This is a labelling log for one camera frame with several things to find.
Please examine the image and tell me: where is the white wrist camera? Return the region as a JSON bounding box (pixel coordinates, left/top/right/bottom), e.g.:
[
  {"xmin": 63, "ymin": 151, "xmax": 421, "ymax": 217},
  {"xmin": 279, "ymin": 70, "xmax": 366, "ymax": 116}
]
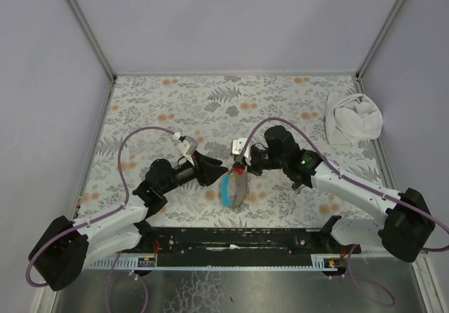
[
  {"xmin": 231, "ymin": 138, "xmax": 250, "ymax": 164},
  {"xmin": 173, "ymin": 132, "xmax": 198, "ymax": 165}
]

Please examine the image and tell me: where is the floral patterned table mat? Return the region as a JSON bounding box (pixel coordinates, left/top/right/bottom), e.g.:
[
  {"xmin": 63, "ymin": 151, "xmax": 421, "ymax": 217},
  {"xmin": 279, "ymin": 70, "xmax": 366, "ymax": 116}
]
[{"xmin": 77, "ymin": 74, "xmax": 383, "ymax": 227}]

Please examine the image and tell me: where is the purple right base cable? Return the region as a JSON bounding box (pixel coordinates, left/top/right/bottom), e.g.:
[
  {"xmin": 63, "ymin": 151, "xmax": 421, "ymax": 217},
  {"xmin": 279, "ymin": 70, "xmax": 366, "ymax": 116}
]
[{"xmin": 345, "ymin": 244, "xmax": 397, "ymax": 307}]

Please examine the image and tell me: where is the aluminium frame left post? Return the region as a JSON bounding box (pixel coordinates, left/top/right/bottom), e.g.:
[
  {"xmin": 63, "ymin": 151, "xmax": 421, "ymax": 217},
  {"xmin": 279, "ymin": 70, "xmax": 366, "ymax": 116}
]
[{"xmin": 64, "ymin": 0, "xmax": 116, "ymax": 82}]

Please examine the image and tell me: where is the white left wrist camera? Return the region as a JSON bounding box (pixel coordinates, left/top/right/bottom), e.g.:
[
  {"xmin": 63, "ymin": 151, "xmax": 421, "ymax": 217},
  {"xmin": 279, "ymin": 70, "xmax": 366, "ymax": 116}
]
[{"xmin": 173, "ymin": 132, "xmax": 198, "ymax": 165}]

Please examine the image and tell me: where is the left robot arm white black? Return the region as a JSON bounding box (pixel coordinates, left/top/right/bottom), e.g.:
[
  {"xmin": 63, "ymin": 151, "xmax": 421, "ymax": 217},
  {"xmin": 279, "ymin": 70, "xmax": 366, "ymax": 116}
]
[{"xmin": 28, "ymin": 152, "xmax": 227, "ymax": 291}]

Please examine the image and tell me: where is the key with red tag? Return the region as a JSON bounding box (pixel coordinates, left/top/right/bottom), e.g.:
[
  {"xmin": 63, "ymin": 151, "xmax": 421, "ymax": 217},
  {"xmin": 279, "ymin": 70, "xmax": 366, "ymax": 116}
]
[{"xmin": 234, "ymin": 167, "xmax": 245, "ymax": 175}]

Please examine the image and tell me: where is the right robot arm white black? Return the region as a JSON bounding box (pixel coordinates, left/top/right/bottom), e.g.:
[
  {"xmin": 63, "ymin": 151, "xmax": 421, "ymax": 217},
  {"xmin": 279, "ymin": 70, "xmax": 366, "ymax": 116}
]
[{"xmin": 231, "ymin": 126, "xmax": 436, "ymax": 262}]

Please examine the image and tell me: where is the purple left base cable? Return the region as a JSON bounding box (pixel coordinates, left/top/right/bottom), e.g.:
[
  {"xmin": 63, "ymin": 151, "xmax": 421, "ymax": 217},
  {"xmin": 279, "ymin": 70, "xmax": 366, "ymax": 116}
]
[{"xmin": 105, "ymin": 251, "xmax": 150, "ymax": 313}]

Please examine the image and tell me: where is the aluminium frame post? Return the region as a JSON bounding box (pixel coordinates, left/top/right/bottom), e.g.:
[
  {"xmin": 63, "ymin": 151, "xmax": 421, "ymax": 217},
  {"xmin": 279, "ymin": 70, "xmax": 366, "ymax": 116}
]
[
  {"xmin": 355, "ymin": 0, "xmax": 407, "ymax": 81},
  {"xmin": 64, "ymin": 0, "xmax": 116, "ymax": 82}
]

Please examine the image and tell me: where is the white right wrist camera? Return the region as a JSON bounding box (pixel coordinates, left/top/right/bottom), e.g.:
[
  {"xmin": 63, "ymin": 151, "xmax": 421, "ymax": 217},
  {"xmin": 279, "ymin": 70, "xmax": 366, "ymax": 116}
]
[{"xmin": 231, "ymin": 138, "xmax": 250, "ymax": 164}]

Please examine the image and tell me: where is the aluminium frame right post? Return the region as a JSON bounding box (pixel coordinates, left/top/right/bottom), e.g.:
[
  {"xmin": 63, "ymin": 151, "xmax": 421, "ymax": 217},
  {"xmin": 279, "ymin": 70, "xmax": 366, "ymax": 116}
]
[{"xmin": 355, "ymin": 0, "xmax": 407, "ymax": 81}]

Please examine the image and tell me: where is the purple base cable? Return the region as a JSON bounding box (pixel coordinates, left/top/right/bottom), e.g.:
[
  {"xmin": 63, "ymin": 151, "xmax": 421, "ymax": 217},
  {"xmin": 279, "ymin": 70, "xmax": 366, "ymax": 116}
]
[
  {"xmin": 105, "ymin": 251, "xmax": 150, "ymax": 313},
  {"xmin": 345, "ymin": 244, "xmax": 397, "ymax": 307}
]

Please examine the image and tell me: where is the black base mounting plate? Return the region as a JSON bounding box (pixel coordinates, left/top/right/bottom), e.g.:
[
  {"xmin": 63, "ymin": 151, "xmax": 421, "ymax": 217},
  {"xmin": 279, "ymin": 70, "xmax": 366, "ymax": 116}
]
[{"xmin": 125, "ymin": 227, "xmax": 349, "ymax": 254}]

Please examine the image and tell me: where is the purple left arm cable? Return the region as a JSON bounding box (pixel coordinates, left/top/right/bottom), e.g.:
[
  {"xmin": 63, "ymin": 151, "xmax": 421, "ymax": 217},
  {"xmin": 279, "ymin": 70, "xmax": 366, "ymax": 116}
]
[{"xmin": 26, "ymin": 126, "xmax": 180, "ymax": 288}]

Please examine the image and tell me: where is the white slotted cable duct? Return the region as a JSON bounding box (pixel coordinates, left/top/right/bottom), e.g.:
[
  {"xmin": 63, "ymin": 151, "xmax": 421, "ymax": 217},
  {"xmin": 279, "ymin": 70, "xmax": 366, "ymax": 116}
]
[{"xmin": 86, "ymin": 253, "xmax": 347, "ymax": 272}]

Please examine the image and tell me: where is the crumpled white cloth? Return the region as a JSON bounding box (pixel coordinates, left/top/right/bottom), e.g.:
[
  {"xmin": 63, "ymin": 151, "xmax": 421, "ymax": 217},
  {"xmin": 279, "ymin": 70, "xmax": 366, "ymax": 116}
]
[{"xmin": 325, "ymin": 92, "xmax": 383, "ymax": 145}]

